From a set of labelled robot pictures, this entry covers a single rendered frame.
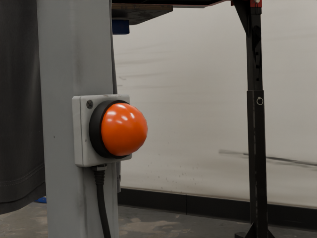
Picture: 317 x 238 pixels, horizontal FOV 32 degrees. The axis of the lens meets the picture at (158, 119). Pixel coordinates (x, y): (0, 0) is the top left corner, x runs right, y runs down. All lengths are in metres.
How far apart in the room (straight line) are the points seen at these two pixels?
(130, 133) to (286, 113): 2.32
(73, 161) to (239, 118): 2.42
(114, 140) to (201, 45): 2.55
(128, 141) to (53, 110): 0.07
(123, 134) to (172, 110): 2.65
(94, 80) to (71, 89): 0.02
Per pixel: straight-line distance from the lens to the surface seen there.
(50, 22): 0.42
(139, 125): 0.38
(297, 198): 2.71
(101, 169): 0.40
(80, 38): 0.40
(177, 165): 3.04
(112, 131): 0.38
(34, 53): 0.75
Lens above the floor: 0.68
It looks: 3 degrees down
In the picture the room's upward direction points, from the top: 2 degrees counter-clockwise
